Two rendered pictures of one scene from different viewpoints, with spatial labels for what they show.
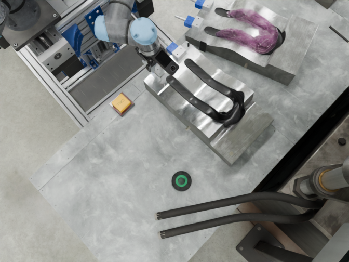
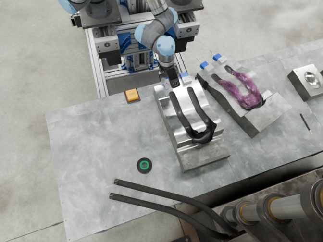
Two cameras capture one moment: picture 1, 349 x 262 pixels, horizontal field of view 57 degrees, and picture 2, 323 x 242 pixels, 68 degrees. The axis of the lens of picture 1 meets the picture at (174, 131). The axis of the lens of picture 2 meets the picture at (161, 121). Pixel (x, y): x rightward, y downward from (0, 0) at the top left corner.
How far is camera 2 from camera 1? 0.17 m
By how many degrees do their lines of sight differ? 9
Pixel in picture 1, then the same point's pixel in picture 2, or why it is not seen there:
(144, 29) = (167, 43)
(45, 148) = not seen: hidden behind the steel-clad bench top
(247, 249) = not seen: outside the picture
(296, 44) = (269, 112)
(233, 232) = (167, 233)
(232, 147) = (191, 159)
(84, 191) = (76, 139)
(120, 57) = (150, 75)
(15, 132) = (58, 90)
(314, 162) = not seen: hidden behind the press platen
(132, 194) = (106, 157)
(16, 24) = (92, 13)
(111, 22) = (148, 30)
